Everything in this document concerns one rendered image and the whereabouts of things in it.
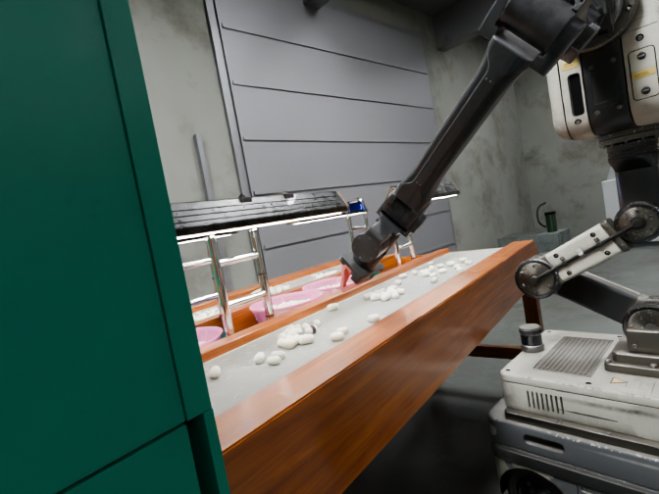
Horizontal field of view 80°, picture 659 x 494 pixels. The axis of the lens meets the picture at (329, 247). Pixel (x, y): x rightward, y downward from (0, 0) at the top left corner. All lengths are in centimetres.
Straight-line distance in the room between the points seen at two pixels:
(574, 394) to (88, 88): 124
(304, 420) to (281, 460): 6
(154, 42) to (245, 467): 310
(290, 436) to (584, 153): 763
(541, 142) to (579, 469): 718
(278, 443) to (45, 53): 51
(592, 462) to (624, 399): 19
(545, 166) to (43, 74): 796
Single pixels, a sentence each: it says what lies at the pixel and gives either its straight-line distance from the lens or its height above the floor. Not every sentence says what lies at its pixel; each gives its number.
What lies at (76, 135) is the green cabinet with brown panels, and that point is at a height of 113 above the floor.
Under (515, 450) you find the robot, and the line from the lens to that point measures 141.
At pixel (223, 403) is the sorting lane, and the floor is 74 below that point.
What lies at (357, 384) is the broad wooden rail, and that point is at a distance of 73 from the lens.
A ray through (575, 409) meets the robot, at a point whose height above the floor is 41.
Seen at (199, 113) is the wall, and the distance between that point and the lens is 330.
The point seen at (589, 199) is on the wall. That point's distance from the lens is 800.
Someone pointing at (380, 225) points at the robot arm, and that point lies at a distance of 76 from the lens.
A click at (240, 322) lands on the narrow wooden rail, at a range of 147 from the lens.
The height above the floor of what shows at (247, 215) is 107.
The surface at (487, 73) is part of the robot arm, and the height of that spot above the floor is 118.
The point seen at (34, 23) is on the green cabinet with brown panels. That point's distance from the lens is 46.
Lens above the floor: 101
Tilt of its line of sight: 3 degrees down
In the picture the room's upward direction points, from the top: 10 degrees counter-clockwise
